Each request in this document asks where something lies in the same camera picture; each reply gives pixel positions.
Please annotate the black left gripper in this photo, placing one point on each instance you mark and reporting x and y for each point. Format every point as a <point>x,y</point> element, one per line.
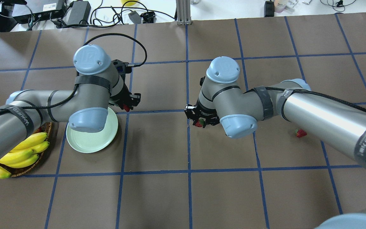
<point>121,94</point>

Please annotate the paper cup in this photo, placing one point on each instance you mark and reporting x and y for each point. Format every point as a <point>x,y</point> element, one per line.
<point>280,5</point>

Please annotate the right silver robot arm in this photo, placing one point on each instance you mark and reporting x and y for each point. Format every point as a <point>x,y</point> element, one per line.
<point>336,122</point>

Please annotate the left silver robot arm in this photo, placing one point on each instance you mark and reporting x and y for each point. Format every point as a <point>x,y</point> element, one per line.
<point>98,84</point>

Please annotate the yellow tape roll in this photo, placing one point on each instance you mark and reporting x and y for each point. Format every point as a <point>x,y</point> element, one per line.
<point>129,3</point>

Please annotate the black power adapter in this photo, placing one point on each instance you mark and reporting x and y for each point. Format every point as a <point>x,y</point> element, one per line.
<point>269,9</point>

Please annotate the black power brick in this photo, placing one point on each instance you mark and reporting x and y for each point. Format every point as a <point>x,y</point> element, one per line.
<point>79,13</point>

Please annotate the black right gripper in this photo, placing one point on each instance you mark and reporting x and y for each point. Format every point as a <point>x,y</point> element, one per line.
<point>203,112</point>

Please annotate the yellow banana bunch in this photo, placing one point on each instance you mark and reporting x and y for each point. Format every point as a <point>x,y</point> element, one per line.
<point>25,154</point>

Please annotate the aluminium frame post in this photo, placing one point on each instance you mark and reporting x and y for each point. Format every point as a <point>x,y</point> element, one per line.
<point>183,12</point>

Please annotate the wicker fruit basket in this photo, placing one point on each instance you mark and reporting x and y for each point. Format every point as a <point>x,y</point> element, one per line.
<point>46,127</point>

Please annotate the light green plate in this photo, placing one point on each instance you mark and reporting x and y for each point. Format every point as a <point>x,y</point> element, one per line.
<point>86,142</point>

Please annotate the red strawberry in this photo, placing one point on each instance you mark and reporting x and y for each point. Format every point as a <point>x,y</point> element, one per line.
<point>199,123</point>
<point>126,108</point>
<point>299,133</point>

